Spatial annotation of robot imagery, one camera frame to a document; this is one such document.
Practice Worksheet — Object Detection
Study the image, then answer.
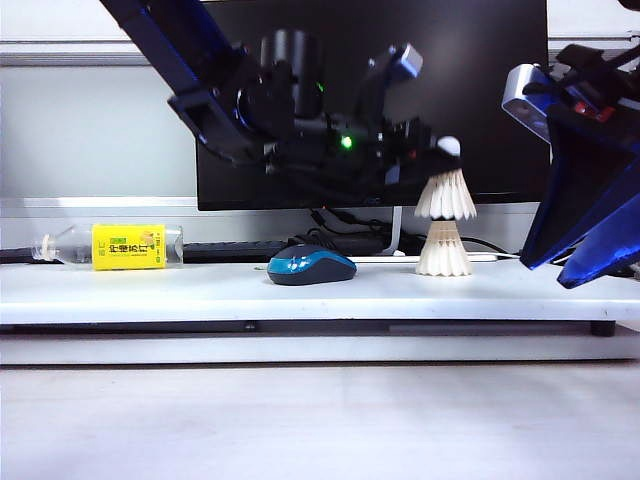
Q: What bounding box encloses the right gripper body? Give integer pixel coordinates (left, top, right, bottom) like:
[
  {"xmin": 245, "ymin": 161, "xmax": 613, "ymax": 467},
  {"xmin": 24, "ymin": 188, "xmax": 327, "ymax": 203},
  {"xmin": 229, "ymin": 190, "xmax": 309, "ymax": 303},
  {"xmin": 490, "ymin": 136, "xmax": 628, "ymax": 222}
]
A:
[{"xmin": 524, "ymin": 43, "xmax": 640, "ymax": 151}]

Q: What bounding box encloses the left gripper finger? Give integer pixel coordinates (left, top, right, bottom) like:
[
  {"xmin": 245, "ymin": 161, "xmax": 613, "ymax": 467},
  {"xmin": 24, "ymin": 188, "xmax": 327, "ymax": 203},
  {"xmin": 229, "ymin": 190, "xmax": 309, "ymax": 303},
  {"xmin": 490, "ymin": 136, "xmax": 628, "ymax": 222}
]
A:
[{"xmin": 424, "ymin": 149, "xmax": 464, "ymax": 177}]

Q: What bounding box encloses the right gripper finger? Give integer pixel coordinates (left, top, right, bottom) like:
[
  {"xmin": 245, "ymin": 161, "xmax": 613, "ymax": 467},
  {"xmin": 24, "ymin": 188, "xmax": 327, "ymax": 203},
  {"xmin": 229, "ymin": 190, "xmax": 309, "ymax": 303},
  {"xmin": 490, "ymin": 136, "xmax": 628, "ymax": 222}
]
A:
[
  {"xmin": 519, "ymin": 117, "xmax": 640, "ymax": 271},
  {"xmin": 557, "ymin": 199, "xmax": 640, "ymax": 290}
]

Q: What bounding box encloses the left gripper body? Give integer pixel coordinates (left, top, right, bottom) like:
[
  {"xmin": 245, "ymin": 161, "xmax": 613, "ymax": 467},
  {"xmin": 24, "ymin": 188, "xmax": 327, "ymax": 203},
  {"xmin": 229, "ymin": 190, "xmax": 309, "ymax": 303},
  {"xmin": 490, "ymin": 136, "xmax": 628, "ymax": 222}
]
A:
[{"xmin": 372, "ymin": 117, "xmax": 434, "ymax": 189}]

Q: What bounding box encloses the white feather shuttlecock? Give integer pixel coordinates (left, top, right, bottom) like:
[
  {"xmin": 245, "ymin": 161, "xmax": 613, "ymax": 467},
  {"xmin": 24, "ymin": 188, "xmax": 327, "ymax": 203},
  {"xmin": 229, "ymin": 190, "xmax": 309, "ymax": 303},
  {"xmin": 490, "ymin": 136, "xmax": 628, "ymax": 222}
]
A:
[
  {"xmin": 413, "ymin": 135, "xmax": 477, "ymax": 222},
  {"xmin": 414, "ymin": 217, "xmax": 474, "ymax": 279}
]

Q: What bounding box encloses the silver monitor stand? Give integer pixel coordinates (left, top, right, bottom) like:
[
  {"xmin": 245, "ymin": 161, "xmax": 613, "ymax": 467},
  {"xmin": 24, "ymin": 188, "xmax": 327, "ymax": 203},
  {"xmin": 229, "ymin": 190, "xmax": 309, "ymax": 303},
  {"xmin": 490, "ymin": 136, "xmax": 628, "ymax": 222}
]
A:
[{"xmin": 349, "ymin": 206, "xmax": 503, "ymax": 265}]

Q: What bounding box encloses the black computer monitor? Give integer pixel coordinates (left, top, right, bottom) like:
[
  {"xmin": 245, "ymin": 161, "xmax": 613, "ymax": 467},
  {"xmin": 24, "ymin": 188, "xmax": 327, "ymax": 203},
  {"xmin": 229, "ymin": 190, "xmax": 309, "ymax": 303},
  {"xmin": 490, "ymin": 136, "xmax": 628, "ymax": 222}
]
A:
[{"xmin": 192, "ymin": 0, "xmax": 553, "ymax": 213}]

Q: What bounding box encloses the white raised desk board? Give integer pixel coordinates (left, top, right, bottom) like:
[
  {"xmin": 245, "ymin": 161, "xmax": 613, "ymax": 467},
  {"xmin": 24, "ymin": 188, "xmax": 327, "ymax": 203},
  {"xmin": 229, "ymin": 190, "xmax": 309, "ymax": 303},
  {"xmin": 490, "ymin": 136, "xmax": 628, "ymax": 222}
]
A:
[{"xmin": 0, "ymin": 259, "xmax": 640, "ymax": 325}]

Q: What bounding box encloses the blue black computer mouse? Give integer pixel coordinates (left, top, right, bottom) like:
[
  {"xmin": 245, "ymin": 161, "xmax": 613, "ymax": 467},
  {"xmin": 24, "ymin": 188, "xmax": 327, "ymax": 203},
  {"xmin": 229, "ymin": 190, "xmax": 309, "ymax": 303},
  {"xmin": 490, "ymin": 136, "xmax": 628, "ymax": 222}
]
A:
[{"xmin": 266, "ymin": 244, "xmax": 358, "ymax": 287}]

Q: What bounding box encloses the black keyboard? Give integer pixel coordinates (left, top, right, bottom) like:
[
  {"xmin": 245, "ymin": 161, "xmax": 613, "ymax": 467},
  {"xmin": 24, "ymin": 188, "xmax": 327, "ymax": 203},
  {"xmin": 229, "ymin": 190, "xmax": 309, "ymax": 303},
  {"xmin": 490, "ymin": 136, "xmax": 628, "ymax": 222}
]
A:
[{"xmin": 183, "ymin": 241, "xmax": 290, "ymax": 263}]

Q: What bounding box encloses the white base panel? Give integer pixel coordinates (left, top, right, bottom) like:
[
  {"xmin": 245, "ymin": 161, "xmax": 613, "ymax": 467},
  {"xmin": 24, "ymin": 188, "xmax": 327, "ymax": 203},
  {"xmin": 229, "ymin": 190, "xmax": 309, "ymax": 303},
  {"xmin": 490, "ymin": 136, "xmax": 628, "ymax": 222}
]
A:
[{"xmin": 0, "ymin": 333, "xmax": 640, "ymax": 367}]

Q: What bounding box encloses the clear bottle yellow label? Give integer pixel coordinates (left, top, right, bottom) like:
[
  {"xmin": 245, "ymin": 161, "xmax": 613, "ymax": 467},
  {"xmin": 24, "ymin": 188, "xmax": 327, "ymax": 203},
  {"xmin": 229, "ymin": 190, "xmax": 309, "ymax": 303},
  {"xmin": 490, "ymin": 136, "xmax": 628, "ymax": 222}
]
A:
[{"xmin": 32, "ymin": 223, "xmax": 186, "ymax": 273}]

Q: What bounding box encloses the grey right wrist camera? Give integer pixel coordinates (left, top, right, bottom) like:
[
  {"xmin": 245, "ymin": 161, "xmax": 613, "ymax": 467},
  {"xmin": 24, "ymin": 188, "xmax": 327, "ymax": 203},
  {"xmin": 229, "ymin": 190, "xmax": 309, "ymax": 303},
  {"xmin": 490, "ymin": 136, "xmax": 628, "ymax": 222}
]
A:
[{"xmin": 502, "ymin": 63, "xmax": 551, "ymax": 134}]

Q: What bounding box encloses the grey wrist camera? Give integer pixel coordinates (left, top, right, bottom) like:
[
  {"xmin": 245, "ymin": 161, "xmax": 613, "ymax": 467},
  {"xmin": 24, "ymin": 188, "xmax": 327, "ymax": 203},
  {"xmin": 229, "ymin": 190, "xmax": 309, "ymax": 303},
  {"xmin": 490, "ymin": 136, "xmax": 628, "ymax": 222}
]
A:
[
  {"xmin": 502, "ymin": 63, "xmax": 551, "ymax": 134},
  {"xmin": 389, "ymin": 43, "xmax": 425, "ymax": 81}
]

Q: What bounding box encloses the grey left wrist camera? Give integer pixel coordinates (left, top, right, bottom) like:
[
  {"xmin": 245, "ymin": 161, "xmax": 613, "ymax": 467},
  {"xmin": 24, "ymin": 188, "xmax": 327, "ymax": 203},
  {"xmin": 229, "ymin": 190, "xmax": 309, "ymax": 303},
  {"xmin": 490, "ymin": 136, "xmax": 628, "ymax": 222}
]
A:
[{"xmin": 389, "ymin": 43, "xmax": 425, "ymax": 81}]

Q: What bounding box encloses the thin black cable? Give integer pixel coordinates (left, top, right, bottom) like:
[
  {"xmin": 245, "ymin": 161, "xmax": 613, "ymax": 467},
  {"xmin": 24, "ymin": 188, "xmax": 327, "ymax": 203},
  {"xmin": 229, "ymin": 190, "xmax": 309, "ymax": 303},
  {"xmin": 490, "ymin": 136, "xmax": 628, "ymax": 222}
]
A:
[{"xmin": 462, "ymin": 234, "xmax": 524, "ymax": 261}]

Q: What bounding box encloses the black cable bundle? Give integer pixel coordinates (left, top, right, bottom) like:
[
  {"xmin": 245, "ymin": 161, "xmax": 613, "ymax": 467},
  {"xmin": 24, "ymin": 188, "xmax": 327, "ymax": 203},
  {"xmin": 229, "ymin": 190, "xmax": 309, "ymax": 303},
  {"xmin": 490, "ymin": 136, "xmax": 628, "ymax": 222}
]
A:
[{"xmin": 289, "ymin": 208, "xmax": 396, "ymax": 254}]

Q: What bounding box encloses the grey aluminium partition frame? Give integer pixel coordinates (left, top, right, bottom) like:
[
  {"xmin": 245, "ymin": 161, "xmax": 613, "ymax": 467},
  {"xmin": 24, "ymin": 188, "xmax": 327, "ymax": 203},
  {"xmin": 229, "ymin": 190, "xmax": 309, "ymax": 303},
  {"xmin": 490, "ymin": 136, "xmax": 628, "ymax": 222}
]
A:
[{"xmin": 0, "ymin": 32, "xmax": 640, "ymax": 221}]

